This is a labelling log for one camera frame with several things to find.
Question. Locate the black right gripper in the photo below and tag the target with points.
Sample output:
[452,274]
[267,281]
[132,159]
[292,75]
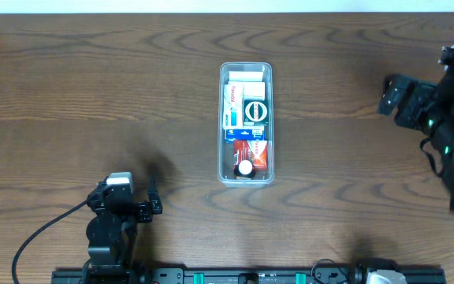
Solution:
[414,105]

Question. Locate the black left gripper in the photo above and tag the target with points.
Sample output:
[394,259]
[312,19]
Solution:
[131,208]

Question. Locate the dark syrup bottle white cap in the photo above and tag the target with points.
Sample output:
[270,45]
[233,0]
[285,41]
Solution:
[244,170]

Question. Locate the blue medicine box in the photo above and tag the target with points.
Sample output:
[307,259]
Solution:
[250,133]

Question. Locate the red Panadol box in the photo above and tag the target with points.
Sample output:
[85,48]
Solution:
[255,151]

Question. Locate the white Panadol box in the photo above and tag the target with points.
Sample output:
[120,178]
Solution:
[232,117]

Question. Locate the dark green round-logo box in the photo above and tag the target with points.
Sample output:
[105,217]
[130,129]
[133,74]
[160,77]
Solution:
[256,112]

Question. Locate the clear plastic container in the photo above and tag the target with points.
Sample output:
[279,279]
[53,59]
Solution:
[246,125]

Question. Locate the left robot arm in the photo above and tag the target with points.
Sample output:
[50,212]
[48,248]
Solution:
[112,232]

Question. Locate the white label in container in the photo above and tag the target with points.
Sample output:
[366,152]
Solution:
[246,76]

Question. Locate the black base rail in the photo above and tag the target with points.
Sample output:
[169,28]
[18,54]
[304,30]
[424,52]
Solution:
[323,271]

